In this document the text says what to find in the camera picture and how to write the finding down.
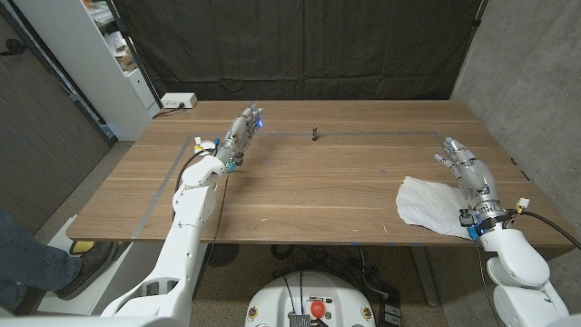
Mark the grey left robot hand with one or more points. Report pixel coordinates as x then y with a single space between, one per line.
238 136

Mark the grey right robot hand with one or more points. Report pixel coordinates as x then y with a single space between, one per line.
476 181

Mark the white paper towel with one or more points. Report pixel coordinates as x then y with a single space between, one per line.
426 204

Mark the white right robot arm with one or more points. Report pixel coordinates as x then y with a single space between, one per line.
522 268

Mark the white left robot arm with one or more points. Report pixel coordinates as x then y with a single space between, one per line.
186 236

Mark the white jar lid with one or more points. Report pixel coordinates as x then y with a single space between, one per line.
207 145

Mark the white power strip box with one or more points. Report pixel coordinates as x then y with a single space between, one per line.
178 100

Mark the black backdrop curtain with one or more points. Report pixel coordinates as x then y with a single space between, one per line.
299 50

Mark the grey table leg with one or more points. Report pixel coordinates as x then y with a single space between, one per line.
424 277

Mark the black round vented disc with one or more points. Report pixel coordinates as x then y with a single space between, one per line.
224 254

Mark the black backdrop stand pole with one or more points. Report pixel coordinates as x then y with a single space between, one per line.
136 59
478 18

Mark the small cardboard box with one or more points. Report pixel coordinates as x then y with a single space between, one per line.
126 61

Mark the black floor power strip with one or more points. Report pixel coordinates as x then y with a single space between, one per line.
390 313

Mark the white shelf cabinet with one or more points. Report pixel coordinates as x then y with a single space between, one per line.
86 68

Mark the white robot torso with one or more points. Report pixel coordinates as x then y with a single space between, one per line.
277 300

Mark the white floor board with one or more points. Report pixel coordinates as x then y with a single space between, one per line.
122 281

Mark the red emergency stop button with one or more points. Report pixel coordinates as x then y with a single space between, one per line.
318 309

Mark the small yellow object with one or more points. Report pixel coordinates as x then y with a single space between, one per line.
82 246

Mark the dark person's shoe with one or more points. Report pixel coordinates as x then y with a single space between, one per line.
88 268

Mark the person's leg in jeans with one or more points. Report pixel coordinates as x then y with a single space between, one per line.
27 263

